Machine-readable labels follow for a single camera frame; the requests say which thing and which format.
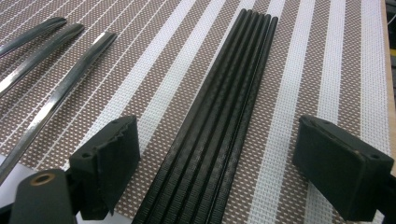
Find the row of black chopsticks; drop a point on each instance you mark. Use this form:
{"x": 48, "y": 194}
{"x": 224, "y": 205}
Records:
{"x": 218, "y": 124}

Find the brown white striped placemat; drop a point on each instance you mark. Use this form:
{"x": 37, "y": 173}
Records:
{"x": 311, "y": 93}

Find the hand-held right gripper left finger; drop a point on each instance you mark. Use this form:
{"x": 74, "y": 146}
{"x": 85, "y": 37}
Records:
{"x": 106, "y": 168}

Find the metal spoon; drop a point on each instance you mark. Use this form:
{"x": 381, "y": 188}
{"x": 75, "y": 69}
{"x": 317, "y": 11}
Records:
{"x": 37, "y": 32}
{"x": 62, "y": 93}
{"x": 40, "y": 56}

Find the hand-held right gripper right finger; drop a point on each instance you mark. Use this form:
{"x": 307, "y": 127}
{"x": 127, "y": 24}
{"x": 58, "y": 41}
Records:
{"x": 342, "y": 174}

